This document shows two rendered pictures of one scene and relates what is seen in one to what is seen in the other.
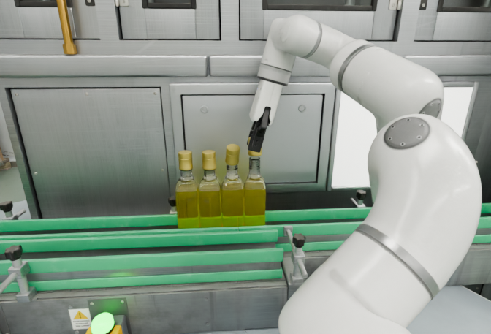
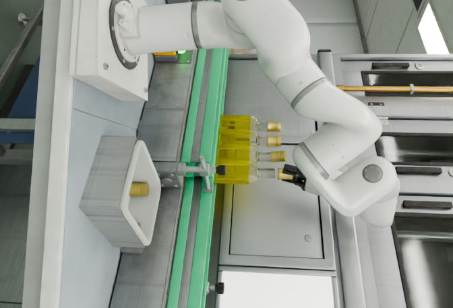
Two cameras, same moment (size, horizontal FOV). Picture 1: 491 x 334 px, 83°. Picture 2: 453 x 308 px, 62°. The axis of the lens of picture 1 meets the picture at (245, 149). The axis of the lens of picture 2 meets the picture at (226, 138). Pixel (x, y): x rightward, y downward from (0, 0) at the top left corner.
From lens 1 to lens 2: 77 cm
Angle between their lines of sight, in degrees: 41
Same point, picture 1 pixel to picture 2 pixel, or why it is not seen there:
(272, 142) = (274, 211)
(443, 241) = (337, 91)
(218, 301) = (172, 113)
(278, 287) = (176, 154)
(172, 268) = (205, 92)
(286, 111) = (304, 224)
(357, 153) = (259, 299)
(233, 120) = not seen: hidden behind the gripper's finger
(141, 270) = (207, 75)
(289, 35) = not seen: hidden behind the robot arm
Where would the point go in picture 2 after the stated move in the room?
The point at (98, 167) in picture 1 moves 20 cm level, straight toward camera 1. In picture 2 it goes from (253, 93) to (252, 77)
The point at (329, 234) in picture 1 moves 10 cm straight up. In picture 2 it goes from (195, 228) to (233, 230)
